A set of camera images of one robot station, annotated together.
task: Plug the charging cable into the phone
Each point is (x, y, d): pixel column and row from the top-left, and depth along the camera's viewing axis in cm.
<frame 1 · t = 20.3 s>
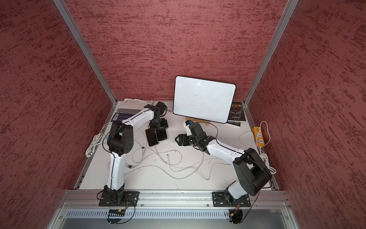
left hand: (161, 130, 98), fingers open
right hand: (179, 141, 87), fingers open
phone in salmon pink case: (151, 137, 100), on the table
black book: (237, 114, 112), point 2 cm above the table

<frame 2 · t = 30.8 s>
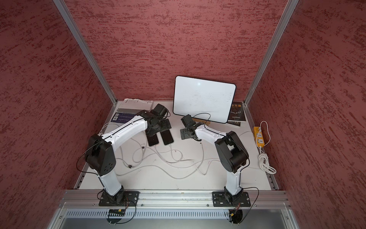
left hand: (162, 131, 88), fingers open
right hand: (190, 134, 96), fingers open
the named things where they were.

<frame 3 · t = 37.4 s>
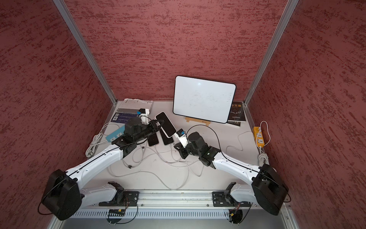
left hand: (163, 123, 79), fingers closed
right hand: (175, 148, 79), fingers closed
phone in light pink case: (168, 126, 82), point 20 cm above the table
the other named things where they were.

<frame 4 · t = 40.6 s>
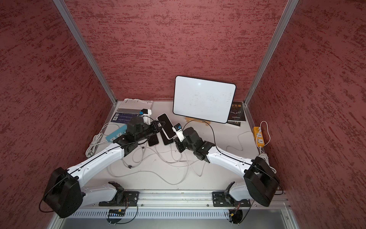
left hand: (164, 125, 79), fingers closed
right hand: (174, 141, 82), fingers closed
the named things where they were.

